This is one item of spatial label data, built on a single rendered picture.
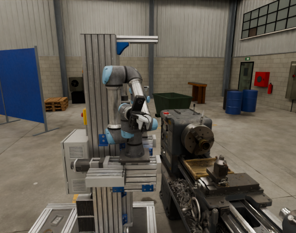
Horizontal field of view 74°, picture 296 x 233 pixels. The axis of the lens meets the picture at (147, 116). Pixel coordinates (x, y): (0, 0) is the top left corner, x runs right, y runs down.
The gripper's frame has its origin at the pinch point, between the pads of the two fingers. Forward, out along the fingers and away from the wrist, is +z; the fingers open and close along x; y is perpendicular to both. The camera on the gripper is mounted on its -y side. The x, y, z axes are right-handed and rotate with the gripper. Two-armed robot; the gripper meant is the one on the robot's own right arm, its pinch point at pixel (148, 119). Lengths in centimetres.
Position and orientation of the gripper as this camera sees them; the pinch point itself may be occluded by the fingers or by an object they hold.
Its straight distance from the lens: 83.7
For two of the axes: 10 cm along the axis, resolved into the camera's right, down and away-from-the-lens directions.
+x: -9.1, -0.4, -4.1
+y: -1.3, 9.7, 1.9
